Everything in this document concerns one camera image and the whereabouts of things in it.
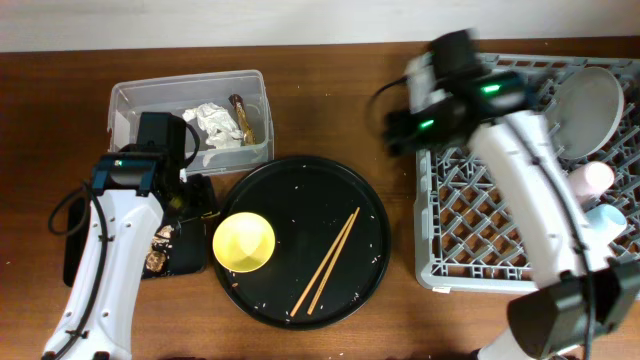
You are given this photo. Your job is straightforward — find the pink cup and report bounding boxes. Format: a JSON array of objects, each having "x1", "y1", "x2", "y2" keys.
[{"x1": 568, "y1": 161, "x2": 615, "y2": 205}]

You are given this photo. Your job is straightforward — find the wooden chopstick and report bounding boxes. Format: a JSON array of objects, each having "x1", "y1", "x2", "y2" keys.
[
  {"x1": 289, "y1": 209, "x2": 359, "y2": 317},
  {"x1": 307, "y1": 207, "x2": 360, "y2": 315}
]

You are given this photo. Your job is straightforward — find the round black serving tray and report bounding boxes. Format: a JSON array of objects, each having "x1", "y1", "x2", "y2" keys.
[{"x1": 214, "y1": 156, "x2": 391, "y2": 330}]

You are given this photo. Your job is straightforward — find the yellow bowl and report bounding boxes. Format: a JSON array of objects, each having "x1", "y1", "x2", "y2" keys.
[{"x1": 212, "y1": 212, "x2": 276, "y2": 273}]

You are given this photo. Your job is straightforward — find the gold coffee sachet wrapper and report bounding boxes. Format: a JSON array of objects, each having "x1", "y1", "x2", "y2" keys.
[{"x1": 229, "y1": 94, "x2": 256, "y2": 145}]

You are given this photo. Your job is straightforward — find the crumpled white tissue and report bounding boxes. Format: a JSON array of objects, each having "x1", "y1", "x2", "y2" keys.
[{"x1": 182, "y1": 103, "x2": 244, "y2": 149}]

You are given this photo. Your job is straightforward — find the black rectangular tray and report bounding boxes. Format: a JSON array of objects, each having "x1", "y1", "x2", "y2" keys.
[{"x1": 62, "y1": 195, "x2": 208, "y2": 287}]

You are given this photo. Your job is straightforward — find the blue cup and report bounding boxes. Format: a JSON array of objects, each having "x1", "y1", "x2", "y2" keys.
[{"x1": 585, "y1": 204, "x2": 627, "y2": 243}]

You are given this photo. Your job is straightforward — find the clear plastic waste bin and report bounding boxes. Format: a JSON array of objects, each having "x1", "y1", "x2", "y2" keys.
[{"x1": 107, "y1": 70, "x2": 274, "y2": 176}]

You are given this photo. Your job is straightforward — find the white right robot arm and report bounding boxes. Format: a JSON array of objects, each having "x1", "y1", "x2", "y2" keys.
[{"x1": 383, "y1": 30, "x2": 639, "y2": 359}]

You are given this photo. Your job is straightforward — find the grey ceramic plate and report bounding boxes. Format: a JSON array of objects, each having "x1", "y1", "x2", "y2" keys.
[{"x1": 544, "y1": 67, "x2": 625, "y2": 160}]

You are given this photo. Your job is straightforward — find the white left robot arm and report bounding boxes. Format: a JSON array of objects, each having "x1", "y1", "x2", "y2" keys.
[{"x1": 42, "y1": 112, "x2": 219, "y2": 359}]

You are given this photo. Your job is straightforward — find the food scraps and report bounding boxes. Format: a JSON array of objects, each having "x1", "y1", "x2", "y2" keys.
[{"x1": 145, "y1": 225, "x2": 174, "y2": 273}]

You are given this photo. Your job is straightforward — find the grey dishwasher rack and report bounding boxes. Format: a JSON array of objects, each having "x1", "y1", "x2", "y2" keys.
[{"x1": 414, "y1": 53, "x2": 639, "y2": 294}]

